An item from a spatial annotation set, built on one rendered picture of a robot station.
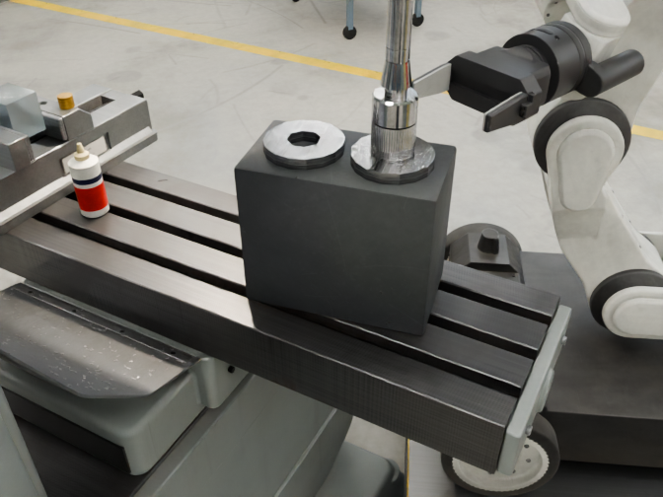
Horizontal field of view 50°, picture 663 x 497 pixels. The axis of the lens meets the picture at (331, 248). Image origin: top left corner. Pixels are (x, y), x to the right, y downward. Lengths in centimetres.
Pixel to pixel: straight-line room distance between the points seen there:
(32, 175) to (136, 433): 41
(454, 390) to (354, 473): 87
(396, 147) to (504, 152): 246
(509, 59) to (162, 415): 60
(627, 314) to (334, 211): 72
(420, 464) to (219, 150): 206
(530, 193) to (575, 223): 170
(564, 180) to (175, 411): 66
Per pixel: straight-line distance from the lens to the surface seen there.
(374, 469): 163
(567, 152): 112
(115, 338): 96
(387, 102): 71
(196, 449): 102
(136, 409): 92
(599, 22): 94
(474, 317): 86
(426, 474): 138
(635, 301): 132
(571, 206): 117
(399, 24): 69
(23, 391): 101
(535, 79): 81
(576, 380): 136
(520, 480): 135
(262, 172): 75
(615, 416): 133
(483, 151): 317
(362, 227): 75
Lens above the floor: 152
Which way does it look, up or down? 37 degrees down
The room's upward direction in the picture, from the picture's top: straight up
